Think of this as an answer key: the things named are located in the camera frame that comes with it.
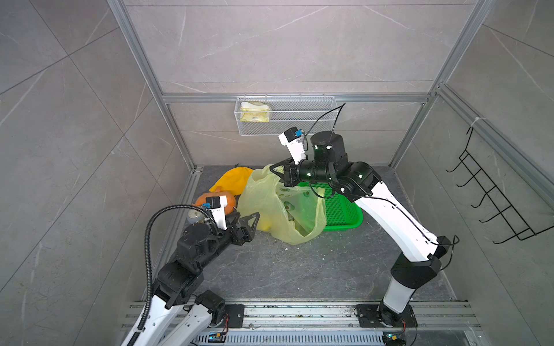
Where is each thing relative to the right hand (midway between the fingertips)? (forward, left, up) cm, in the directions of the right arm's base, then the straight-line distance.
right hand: (272, 168), depth 62 cm
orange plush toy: (+9, +19, -28) cm, 36 cm away
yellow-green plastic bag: (+4, -6, -32) cm, 32 cm away
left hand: (-9, +7, -10) cm, 15 cm away
